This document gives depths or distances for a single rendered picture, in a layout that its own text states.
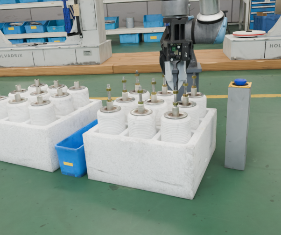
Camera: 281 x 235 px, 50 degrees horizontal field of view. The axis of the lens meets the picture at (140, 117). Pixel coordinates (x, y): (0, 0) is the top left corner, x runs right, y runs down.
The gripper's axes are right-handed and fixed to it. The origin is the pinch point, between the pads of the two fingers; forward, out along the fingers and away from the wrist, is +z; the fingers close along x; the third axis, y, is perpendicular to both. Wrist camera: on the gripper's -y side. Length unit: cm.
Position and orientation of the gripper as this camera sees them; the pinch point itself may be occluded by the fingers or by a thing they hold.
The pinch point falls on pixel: (174, 85)
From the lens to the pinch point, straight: 93.6
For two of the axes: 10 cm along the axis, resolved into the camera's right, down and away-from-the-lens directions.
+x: 9.9, -0.9, 0.8
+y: 1.1, 3.3, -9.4
